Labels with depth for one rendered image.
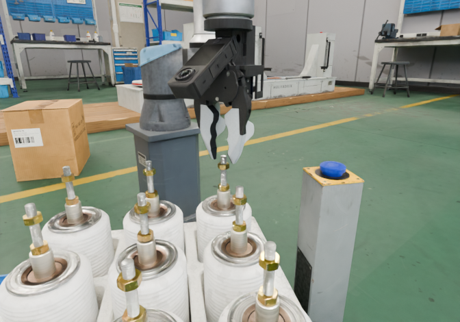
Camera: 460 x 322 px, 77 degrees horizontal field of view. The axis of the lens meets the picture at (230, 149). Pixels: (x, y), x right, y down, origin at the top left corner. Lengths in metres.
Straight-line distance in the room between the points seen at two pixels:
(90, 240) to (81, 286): 0.10
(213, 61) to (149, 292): 0.29
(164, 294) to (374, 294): 0.51
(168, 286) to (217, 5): 0.36
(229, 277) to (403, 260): 0.61
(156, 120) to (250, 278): 0.57
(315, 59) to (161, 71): 3.30
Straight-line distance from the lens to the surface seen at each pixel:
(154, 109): 0.83
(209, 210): 0.49
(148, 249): 0.38
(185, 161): 0.86
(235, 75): 0.42
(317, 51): 4.03
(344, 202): 0.49
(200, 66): 0.39
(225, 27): 0.42
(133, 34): 6.77
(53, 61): 8.62
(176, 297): 0.40
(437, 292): 0.84
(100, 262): 0.52
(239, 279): 0.38
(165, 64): 0.82
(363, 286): 0.79
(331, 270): 0.55
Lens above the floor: 0.49
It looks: 17 degrees down
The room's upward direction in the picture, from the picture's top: straight up
